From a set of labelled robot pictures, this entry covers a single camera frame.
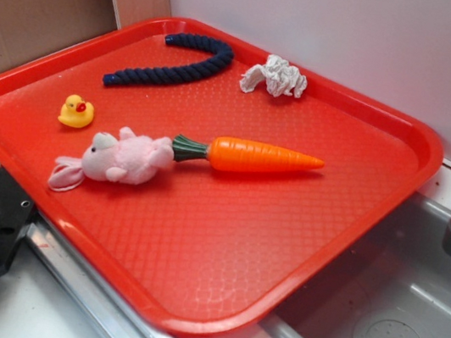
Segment yellow rubber duck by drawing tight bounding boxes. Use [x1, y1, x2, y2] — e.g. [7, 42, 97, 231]
[58, 94, 95, 129]

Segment orange plastic carrot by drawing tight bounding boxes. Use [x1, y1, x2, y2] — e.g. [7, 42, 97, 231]
[172, 135, 325, 173]

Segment red plastic tray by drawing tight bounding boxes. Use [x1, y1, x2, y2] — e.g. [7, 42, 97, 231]
[0, 18, 443, 335]

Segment pink plush bunny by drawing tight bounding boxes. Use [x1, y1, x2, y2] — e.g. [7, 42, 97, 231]
[47, 127, 175, 192]

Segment crumpled white cloth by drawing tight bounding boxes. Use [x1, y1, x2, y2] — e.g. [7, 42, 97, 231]
[239, 53, 308, 99]

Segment grey sink basin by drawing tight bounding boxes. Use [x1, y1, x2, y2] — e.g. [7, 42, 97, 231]
[181, 158, 451, 338]

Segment navy blue rope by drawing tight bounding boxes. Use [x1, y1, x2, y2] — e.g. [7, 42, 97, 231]
[101, 20, 238, 107]

